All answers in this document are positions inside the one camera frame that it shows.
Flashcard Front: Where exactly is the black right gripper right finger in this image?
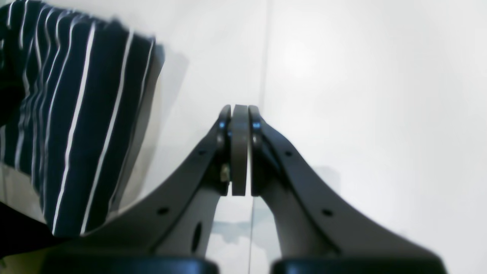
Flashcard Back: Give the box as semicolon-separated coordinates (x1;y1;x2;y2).
249;106;446;274

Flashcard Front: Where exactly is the navy white striped t-shirt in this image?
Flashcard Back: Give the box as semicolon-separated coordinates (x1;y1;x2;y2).
1;0;156;238

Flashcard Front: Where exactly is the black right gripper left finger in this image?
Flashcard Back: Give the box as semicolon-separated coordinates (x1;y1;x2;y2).
40;105;249;274

